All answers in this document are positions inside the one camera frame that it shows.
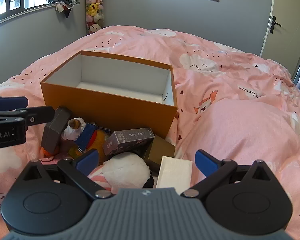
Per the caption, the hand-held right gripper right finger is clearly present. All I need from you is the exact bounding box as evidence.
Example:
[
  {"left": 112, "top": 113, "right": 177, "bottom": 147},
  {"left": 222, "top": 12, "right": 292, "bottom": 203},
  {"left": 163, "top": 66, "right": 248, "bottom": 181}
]
[{"left": 180, "top": 149, "right": 284, "bottom": 198}]

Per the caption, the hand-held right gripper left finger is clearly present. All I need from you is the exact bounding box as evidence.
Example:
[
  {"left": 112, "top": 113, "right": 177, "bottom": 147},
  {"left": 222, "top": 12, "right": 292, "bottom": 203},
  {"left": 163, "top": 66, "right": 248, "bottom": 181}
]
[{"left": 14, "top": 149, "right": 114, "bottom": 200}]

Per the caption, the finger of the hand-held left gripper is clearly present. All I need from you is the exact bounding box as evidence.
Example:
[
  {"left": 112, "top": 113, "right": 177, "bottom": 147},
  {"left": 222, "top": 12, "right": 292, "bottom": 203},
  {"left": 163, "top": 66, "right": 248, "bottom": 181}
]
[
  {"left": 0, "top": 96, "right": 29, "bottom": 111},
  {"left": 0, "top": 106, "right": 56, "bottom": 127}
]

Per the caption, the grey square box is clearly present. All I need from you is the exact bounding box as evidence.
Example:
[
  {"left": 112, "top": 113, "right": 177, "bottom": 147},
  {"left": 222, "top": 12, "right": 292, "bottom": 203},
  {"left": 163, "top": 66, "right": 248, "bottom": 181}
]
[{"left": 41, "top": 106, "right": 72, "bottom": 154}]

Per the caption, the lilac cloth bag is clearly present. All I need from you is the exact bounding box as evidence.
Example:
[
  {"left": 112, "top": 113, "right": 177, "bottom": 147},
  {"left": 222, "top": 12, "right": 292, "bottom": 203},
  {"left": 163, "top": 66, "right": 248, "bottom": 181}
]
[{"left": 100, "top": 152, "right": 155, "bottom": 189}]

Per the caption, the orange cardboard box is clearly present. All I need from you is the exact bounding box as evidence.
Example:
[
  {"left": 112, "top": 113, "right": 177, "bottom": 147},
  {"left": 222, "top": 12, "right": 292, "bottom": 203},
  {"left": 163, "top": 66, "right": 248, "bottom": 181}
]
[{"left": 40, "top": 50, "right": 178, "bottom": 140}]

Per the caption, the orange plush toy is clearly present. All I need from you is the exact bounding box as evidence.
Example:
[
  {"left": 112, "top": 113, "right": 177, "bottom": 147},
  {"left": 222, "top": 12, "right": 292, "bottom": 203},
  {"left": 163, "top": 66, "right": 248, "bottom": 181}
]
[{"left": 90, "top": 129, "right": 112, "bottom": 159}]

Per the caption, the doll in blue white outfit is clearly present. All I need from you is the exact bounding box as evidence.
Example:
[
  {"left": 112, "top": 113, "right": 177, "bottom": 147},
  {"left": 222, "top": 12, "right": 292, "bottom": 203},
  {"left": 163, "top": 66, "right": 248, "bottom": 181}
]
[{"left": 61, "top": 117, "right": 98, "bottom": 155}]

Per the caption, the white rectangular box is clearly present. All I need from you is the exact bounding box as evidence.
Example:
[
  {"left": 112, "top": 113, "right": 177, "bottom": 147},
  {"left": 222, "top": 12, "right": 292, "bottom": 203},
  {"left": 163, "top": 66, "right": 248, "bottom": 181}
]
[{"left": 155, "top": 156, "right": 193, "bottom": 189}]

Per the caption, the orange crocheted toy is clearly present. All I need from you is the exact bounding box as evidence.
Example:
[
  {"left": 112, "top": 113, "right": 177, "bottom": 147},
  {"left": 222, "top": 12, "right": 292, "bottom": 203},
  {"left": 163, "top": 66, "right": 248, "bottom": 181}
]
[{"left": 41, "top": 147, "right": 60, "bottom": 158}]

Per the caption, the pink printed blanket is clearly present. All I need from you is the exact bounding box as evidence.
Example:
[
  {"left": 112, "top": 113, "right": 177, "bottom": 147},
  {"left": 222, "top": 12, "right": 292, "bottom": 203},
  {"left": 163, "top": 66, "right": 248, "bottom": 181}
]
[{"left": 0, "top": 25, "right": 300, "bottom": 240}]

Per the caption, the olive brown box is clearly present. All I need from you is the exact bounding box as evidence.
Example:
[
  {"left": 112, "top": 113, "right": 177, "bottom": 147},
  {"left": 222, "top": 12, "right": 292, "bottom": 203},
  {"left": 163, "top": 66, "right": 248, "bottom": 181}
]
[{"left": 143, "top": 135, "right": 176, "bottom": 173}]

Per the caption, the pile of clothes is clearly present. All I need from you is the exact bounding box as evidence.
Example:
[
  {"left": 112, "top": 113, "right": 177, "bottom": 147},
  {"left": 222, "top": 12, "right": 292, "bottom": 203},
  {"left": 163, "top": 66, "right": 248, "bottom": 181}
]
[{"left": 46, "top": 0, "right": 80, "bottom": 19}]

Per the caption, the pile of small toys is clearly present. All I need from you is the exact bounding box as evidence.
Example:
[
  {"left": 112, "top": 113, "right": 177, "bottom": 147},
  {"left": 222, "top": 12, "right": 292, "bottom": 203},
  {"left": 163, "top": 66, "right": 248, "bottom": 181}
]
[{"left": 84, "top": 0, "right": 106, "bottom": 35}]

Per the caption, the white door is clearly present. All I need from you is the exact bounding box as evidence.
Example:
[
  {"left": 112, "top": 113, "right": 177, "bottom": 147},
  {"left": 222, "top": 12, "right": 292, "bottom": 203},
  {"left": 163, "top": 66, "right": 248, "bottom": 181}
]
[{"left": 260, "top": 0, "right": 300, "bottom": 78}]

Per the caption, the black door handle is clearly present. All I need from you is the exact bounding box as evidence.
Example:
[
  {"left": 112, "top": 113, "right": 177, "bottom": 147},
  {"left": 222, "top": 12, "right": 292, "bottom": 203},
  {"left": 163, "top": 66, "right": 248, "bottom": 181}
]
[{"left": 269, "top": 16, "right": 282, "bottom": 34}]

